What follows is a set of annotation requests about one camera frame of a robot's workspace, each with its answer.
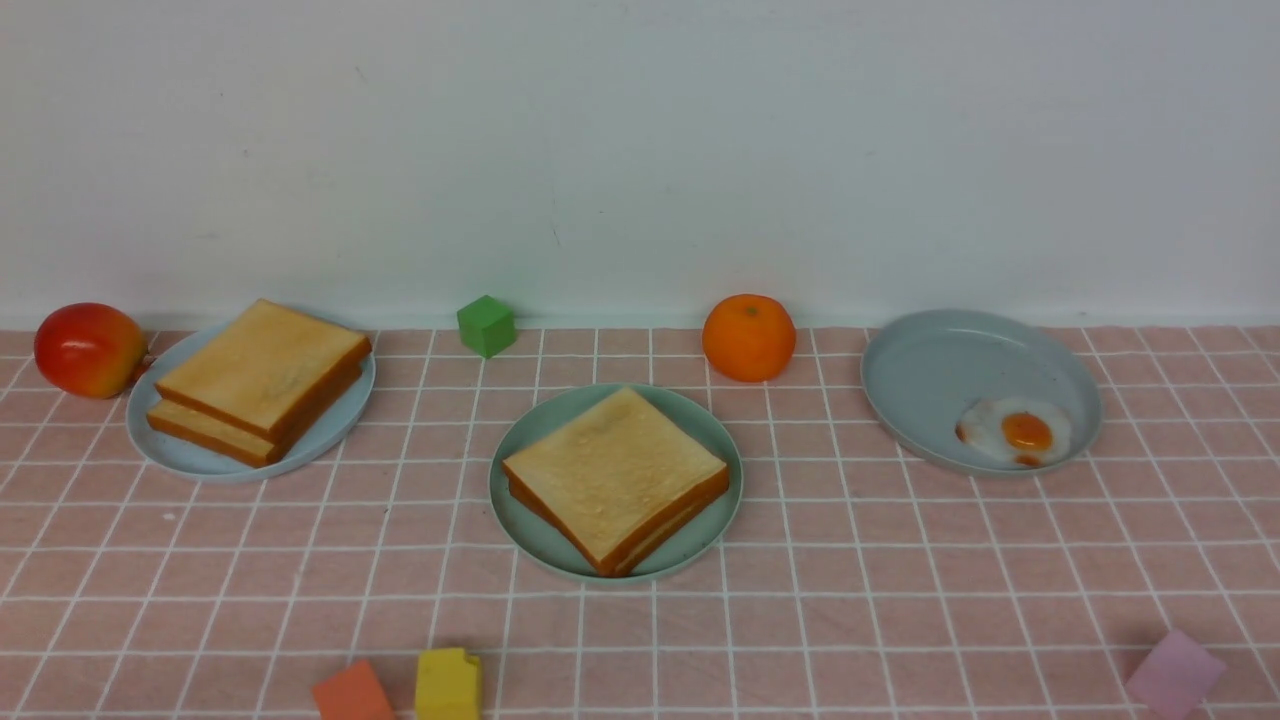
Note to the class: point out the toast slice top sandwich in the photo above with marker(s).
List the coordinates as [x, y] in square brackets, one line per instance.
[610, 470]

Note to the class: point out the orange fruit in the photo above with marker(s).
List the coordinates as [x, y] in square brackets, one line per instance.
[749, 338]

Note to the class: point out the green cube block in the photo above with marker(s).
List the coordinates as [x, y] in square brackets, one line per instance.
[487, 326]

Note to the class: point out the mint green centre plate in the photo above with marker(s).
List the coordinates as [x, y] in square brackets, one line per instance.
[540, 540]

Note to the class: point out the grey-blue egg plate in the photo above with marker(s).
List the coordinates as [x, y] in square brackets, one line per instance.
[923, 370]

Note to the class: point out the light blue bread plate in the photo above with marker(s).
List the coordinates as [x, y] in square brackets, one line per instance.
[196, 463]

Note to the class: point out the pink checkered tablecloth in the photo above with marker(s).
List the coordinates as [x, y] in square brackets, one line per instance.
[856, 582]

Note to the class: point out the toast slice stack upper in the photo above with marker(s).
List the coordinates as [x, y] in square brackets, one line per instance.
[266, 369]

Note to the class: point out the toast slice stack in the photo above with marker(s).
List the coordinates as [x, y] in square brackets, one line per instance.
[213, 434]
[266, 369]

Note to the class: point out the yellow block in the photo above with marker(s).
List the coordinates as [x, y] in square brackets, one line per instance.
[449, 685]

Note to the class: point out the fried egg right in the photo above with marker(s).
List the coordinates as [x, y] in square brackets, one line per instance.
[1021, 431]

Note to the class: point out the orange block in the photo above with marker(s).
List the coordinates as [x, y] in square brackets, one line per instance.
[353, 693]

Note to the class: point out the toast slice stack lower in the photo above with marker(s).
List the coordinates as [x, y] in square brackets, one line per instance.
[213, 434]

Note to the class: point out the red yellow apple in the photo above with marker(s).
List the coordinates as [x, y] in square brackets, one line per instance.
[91, 350]

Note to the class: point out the pink cube block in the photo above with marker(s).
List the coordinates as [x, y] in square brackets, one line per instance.
[1175, 677]

